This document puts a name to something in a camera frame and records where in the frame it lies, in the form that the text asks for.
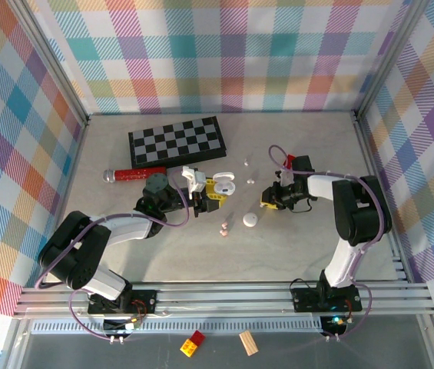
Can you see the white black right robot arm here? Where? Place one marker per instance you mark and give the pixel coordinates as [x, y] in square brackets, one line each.
[358, 211]

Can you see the black power board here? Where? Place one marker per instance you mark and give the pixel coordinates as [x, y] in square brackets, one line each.
[335, 324]
[122, 326]

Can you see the yellow building brick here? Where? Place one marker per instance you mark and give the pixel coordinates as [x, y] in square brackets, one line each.
[188, 348]

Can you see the small red building brick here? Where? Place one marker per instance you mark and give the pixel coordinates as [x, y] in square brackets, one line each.
[198, 336]

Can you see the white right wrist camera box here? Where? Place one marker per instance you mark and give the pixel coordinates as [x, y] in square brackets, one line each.
[286, 178]

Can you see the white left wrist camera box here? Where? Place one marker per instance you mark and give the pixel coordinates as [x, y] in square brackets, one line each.
[195, 180]

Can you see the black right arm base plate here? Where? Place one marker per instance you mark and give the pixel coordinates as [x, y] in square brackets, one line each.
[305, 301]

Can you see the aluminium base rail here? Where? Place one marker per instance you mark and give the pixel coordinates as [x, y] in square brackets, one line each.
[220, 298]

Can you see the wooden block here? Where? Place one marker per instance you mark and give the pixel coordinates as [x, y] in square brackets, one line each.
[249, 343]

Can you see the red glitter toy microphone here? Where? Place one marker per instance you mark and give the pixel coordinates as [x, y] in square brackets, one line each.
[136, 174]

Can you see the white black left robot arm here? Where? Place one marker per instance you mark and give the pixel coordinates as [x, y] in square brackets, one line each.
[74, 253]

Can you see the aluminium frame post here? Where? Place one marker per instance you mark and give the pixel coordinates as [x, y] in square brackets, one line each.
[388, 57]
[52, 61]

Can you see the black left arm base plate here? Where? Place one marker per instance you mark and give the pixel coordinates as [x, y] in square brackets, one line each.
[143, 298]

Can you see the black left power board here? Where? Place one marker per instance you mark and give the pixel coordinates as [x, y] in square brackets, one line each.
[122, 326]

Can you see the black grey folding chessboard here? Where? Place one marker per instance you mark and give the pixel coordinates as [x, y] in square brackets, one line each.
[178, 140]

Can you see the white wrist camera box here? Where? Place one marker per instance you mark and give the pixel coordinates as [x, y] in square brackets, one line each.
[195, 180]
[286, 178]

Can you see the white round earbud case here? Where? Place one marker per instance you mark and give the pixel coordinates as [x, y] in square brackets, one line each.
[250, 219]

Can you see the black right power board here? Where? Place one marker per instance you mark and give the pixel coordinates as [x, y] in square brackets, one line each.
[335, 324]

